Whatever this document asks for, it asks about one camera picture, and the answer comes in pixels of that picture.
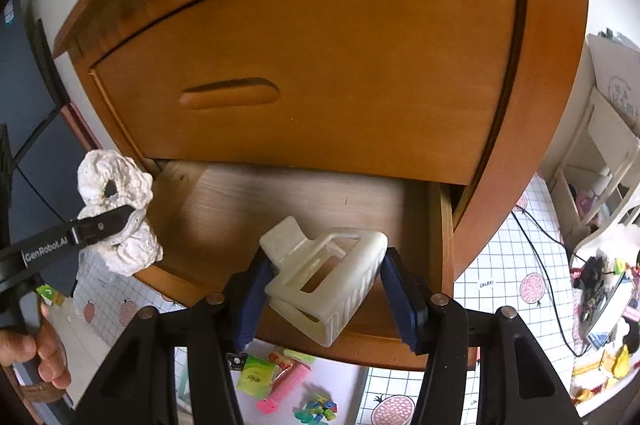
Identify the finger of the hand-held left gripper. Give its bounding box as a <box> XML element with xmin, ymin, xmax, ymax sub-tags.
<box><xmin>20</xmin><ymin>204</ymin><xmax>138</xmax><ymax>268</ymax></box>

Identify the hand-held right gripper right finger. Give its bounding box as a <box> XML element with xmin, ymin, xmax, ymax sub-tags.
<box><xmin>380</xmin><ymin>246</ymin><xmax>586</xmax><ymax>425</ymax></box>

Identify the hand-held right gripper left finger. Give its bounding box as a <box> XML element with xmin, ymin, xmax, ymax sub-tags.
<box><xmin>72</xmin><ymin>247</ymin><xmax>281</xmax><ymax>425</ymax></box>

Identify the white scrunchie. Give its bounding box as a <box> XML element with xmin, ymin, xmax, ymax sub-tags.
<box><xmin>76</xmin><ymin>148</ymin><xmax>165</xmax><ymax>277</ymax></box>

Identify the white hair claw clip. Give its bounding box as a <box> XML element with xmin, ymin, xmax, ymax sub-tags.
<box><xmin>260</xmin><ymin>216</ymin><xmax>390</xmax><ymax>348</ymax></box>

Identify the wooden drawer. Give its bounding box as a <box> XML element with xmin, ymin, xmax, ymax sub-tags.
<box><xmin>90</xmin><ymin>0</ymin><xmax>518</xmax><ymax>186</ymax></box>
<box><xmin>120</xmin><ymin>158</ymin><xmax>456</xmax><ymax>371</ymax></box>

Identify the closed wooden drawer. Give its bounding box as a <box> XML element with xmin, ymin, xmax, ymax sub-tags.
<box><xmin>90</xmin><ymin>0</ymin><xmax>518</xmax><ymax>186</ymax></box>

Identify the person's left hand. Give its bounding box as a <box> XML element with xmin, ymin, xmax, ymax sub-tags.
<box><xmin>0</xmin><ymin>302</ymin><xmax>72</xmax><ymax>391</ymax></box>

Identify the yellow snack packet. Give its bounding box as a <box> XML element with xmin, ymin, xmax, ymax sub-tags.
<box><xmin>267</xmin><ymin>347</ymin><xmax>317</xmax><ymax>372</ymax></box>

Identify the green packet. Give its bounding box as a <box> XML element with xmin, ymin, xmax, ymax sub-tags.
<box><xmin>236</xmin><ymin>355</ymin><xmax>280</xmax><ymax>397</ymax></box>

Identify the dark blue panel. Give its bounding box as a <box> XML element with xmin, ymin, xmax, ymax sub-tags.
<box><xmin>0</xmin><ymin>0</ymin><xmax>101</xmax><ymax>251</ymax></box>

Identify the grid tablecloth with pink fruits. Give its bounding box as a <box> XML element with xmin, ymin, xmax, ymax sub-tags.
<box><xmin>70</xmin><ymin>175</ymin><xmax>583</xmax><ymax>425</ymax></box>

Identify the pile of colourful small clips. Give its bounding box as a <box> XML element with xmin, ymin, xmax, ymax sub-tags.
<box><xmin>294</xmin><ymin>395</ymin><xmax>339</xmax><ymax>424</ymax></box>

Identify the dark tangled object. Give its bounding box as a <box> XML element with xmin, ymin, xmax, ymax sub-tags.
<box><xmin>581</xmin><ymin>255</ymin><xmax>610</xmax><ymax>288</ymax></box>

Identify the heap of small colourful packets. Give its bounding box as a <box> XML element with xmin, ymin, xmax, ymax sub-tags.
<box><xmin>570</xmin><ymin>342</ymin><xmax>637</xmax><ymax>406</ymax></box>

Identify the white shelf rack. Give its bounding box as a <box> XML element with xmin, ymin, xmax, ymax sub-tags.
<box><xmin>542</xmin><ymin>85</ymin><xmax>640</xmax><ymax>248</ymax></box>

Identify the wooden cabinet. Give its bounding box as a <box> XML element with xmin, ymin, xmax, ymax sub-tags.
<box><xmin>52</xmin><ymin>0</ymin><xmax>591</xmax><ymax>371</ymax></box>

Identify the white cardboard box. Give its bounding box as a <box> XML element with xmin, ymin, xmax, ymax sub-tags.
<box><xmin>585</xmin><ymin>32</ymin><xmax>640</xmax><ymax>131</ymax></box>

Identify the black cable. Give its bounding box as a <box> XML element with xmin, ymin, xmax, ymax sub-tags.
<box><xmin>512</xmin><ymin>208</ymin><xmax>593</xmax><ymax>357</ymax></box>

